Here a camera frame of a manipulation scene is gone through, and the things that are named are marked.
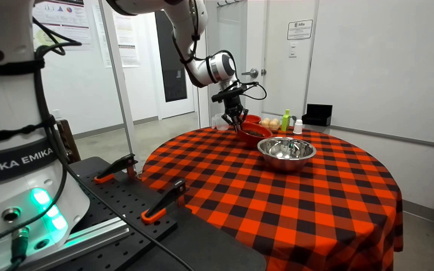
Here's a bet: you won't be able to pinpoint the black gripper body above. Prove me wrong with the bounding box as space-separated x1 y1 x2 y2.
224 91 247 120

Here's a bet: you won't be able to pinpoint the dark coffee beans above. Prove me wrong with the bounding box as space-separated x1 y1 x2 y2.
246 127 268 141

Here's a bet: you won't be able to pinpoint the small red bowl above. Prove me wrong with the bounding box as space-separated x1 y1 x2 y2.
239 121 274 150

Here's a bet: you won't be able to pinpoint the large red bowl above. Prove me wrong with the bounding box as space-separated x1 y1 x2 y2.
244 112 264 126

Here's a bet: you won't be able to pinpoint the silver metal bowl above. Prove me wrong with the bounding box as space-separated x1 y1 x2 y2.
256 135 318 173

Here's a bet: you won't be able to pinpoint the eggs in carton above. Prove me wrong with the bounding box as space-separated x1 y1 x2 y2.
259 117 283 133

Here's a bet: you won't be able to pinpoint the small green bottle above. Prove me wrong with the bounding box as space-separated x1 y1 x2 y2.
280 108 292 133

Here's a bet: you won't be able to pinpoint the white door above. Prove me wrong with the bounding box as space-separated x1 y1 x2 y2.
206 0 267 129

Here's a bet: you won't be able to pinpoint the orange black checked tablecloth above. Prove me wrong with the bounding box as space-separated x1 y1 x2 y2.
140 124 404 271

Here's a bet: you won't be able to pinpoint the black orange clamp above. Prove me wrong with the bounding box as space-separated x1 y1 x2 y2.
93 153 139 186
140 179 187 225

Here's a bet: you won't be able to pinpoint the black perforated mounting table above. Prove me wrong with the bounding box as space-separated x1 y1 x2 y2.
19 154 268 271

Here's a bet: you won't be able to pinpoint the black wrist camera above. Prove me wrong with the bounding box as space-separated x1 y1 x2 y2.
211 81 259 105

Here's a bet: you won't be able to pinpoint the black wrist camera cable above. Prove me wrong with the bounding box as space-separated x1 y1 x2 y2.
246 79 270 102

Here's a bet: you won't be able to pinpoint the silver door handle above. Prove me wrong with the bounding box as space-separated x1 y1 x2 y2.
239 67 262 81

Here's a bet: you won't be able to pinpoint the black wall holder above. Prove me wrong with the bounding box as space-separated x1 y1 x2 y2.
301 102 334 127

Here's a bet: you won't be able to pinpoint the white wall sign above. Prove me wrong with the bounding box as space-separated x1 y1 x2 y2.
285 17 315 42

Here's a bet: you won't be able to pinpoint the grey metal post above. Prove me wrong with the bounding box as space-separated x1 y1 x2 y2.
98 0 139 156

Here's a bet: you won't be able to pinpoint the large wall whiteboard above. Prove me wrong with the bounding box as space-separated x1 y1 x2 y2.
306 0 434 150

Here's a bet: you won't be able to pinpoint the printed wall poster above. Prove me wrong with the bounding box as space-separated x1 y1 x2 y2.
33 0 93 29

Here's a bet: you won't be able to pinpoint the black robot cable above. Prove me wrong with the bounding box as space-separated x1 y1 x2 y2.
30 16 194 271

